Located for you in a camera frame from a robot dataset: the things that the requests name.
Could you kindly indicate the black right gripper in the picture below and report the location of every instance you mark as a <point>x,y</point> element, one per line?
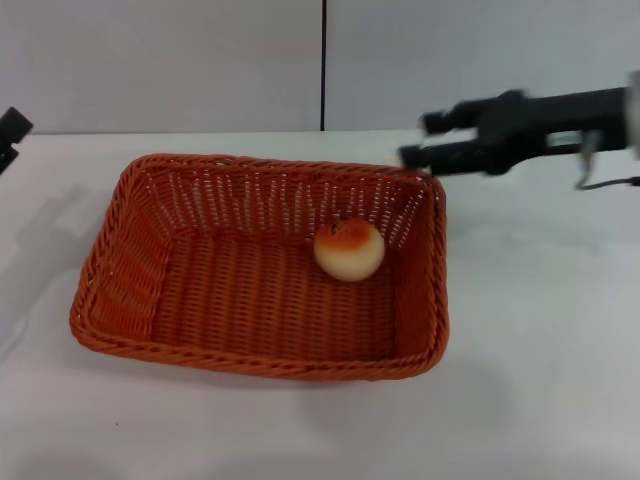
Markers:
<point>515,125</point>

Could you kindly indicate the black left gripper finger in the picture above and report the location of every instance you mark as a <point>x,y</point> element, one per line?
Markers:
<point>6,157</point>
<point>14,127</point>

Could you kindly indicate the round toasted bread bun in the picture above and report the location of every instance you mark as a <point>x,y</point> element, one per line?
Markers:
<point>350,250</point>

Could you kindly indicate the orange woven plastic basket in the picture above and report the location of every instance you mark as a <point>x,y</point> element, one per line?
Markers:
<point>260,310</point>

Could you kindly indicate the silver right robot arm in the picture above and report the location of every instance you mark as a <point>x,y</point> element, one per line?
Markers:
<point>634,115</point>

